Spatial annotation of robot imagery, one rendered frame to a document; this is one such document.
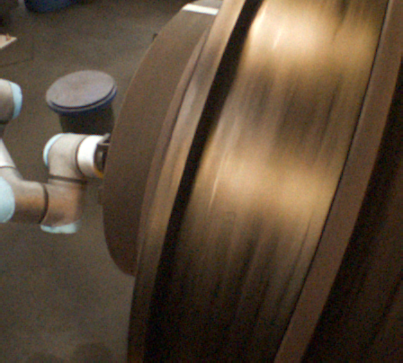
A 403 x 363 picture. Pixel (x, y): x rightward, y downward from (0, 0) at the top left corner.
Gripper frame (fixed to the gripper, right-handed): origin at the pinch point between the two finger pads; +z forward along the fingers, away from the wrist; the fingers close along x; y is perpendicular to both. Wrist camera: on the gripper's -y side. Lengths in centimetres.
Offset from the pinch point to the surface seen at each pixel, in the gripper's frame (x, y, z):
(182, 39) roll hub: -23.9, 35.7, 22.7
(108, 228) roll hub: -33.6, 25.6, 18.4
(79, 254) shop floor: 13, -64, -81
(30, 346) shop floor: -29, -66, -74
